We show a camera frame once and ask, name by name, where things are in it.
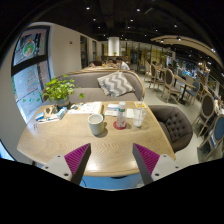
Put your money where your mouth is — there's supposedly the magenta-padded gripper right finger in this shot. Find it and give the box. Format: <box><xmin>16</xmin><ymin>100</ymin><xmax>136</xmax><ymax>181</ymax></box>
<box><xmin>131</xmin><ymin>143</ymin><xmax>184</xmax><ymax>186</ymax></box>

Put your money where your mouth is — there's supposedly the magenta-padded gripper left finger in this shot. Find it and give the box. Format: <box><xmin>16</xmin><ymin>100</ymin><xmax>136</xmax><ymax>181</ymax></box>
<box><xmin>40</xmin><ymin>142</ymin><xmax>92</xmax><ymax>186</ymax></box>

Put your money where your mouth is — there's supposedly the clear plastic water bottle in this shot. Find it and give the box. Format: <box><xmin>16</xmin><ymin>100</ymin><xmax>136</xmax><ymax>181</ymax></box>
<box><xmin>115</xmin><ymin>101</ymin><xmax>128</xmax><ymax>129</ymax></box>

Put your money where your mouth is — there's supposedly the pale green mug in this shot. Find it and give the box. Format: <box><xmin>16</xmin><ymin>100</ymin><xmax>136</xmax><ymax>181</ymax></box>
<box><xmin>87</xmin><ymin>113</ymin><xmax>106</xmax><ymax>136</ymax></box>

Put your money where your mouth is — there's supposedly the grey tufted chair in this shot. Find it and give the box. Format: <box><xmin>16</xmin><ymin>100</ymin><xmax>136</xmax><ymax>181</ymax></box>
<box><xmin>148</xmin><ymin>104</ymin><xmax>194</xmax><ymax>154</ymax></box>

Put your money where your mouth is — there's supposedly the clear plastic cup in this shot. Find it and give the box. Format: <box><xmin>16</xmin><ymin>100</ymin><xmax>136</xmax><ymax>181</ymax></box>
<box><xmin>132</xmin><ymin>101</ymin><xmax>148</xmax><ymax>128</ymax></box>

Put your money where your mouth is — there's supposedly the red round coaster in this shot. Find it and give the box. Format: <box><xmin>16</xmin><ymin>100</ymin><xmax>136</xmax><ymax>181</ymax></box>
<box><xmin>112</xmin><ymin>120</ymin><xmax>128</xmax><ymax>131</ymax></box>

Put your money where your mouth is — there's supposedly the teal tissue pack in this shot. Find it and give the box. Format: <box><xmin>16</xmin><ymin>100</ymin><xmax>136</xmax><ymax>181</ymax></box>
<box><xmin>55</xmin><ymin>106</ymin><xmax>69</xmax><ymax>120</ymax></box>

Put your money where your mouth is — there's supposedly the wooden table stand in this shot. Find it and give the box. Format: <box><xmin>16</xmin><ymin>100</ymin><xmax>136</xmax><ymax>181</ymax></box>
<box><xmin>43</xmin><ymin>104</ymin><xmax>58</xmax><ymax>118</ymax></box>

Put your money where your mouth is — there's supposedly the yellow card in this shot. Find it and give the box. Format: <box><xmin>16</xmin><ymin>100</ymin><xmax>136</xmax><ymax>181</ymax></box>
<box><xmin>134</xmin><ymin>101</ymin><xmax>147</xmax><ymax>109</ymax></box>

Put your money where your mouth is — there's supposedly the blue card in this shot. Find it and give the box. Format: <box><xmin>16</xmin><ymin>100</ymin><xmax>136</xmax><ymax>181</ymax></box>
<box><xmin>34</xmin><ymin>112</ymin><xmax>45</xmax><ymax>122</ymax></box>

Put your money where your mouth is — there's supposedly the white folded leaflet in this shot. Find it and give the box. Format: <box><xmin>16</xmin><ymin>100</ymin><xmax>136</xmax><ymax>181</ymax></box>
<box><xmin>103</xmin><ymin>108</ymin><xmax>134</xmax><ymax>119</ymax></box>

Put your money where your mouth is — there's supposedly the blue and white box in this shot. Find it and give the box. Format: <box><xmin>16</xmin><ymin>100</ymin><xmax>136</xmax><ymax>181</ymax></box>
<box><xmin>107</xmin><ymin>103</ymin><xmax>120</xmax><ymax>112</ymax></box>

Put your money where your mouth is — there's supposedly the potted green plant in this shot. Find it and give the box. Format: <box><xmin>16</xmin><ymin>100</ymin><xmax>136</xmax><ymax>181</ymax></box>
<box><xmin>41</xmin><ymin>74</ymin><xmax>85</xmax><ymax>108</ymax></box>

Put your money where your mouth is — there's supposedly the grey curved sofa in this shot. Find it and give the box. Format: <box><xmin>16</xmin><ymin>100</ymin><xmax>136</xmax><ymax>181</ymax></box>
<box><xmin>41</xmin><ymin>68</ymin><xmax>147</xmax><ymax>104</ymax></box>

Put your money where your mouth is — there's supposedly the group of dining chairs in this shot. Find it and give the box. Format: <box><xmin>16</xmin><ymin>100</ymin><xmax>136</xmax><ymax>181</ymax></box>
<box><xmin>143</xmin><ymin>59</ymin><xmax>224</xmax><ymax>161</ymax></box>

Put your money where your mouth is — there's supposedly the grey zigzag cushion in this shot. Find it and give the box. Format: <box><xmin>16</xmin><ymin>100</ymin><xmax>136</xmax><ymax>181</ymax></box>
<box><xmin>96</xmin><ymin>70</ymin><xmax>135</xmax><ymax>98</ymax></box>

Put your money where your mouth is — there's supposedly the white round pillar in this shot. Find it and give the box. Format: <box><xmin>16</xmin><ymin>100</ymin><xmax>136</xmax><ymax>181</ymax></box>
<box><xmin>107</xmin><ymin>36</ymin><xmax>120</xmax><ymax>57</ymax></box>

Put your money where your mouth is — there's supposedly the group of ceiling lights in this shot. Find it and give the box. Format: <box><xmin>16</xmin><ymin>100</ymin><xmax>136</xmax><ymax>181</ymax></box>
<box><xmin>83</xmin><ymin>3</ymin><xmax>218</xmax><ymax>54</ymax></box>

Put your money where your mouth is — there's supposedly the menu text wall poster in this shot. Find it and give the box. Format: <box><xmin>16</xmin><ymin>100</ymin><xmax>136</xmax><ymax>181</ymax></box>
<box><xmin>11</xmin><ymin>61</ymin><xmax>51</xmax><ymax>123</ymax></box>

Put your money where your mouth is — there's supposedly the food picture wall poster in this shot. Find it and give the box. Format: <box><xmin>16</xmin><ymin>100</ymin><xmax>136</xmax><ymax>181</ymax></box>
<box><xmin>13</xmin><ymin>28</ymin><xmax>49</xmax><ymax>66</ymax></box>

